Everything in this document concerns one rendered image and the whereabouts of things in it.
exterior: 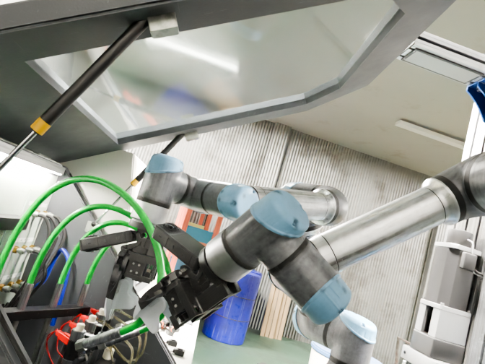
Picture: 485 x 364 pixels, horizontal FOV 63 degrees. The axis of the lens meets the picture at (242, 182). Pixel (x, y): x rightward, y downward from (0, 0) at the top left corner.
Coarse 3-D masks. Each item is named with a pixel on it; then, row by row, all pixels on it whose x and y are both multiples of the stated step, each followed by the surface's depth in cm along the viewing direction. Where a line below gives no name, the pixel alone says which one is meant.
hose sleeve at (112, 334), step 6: (114, 330) 70; (96, 336) 71; (102, 336) 70; (108, 336) 70; (114, 336) 70; (120, 336) 70; (84, 342) 71; (90, 342) 71; (96, 342) 70; (102, 342) 70
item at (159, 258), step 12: (72, 180) 81; (84, 180) 80; (96, 180) 79; (48, 192) 82; (120, 192) 76; (36, 204) 82; (132, 204) 75; (24, 216) 82; (144, 216) 74; (12, 240) 82; (156, 240) 72; (156, 252) 71; (0, 264) 82; (132, 324) 69
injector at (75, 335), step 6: (72, 330) 81; (84, 330) 82; (72, 336) 80; (78, 336) 80; (72, 342) 80; (66, 348) 80; (72, 348) 80; (66, 354) 80; (72, 354) 80; (78, 354) 81; (84, 354) 81; (66, 360) 79; (72, 360) 80; (78, 360) 80; (84, 360) 80
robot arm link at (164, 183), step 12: (156, 156) 84; (168, 156) 84; (156, 168) 83; (168, 168) 83; (180, 168) 86; (144, 180) 84; (156, 180) 83; (168, 180) 83; (180, 180) 86; (144, 192) 83; (156, 192) 82; (168, 192) 84; (180, 192) 86; (156, 204) 82; (168, 204) 84
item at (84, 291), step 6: (102, 252) 106; (96, 258) 106; (96, 264) 106; (90, 270) 106; (90, 276) 105; (84, 282) 105; (84, 288) 105; (84, 294) 105; (78, 300) 104; (120, 324) 104
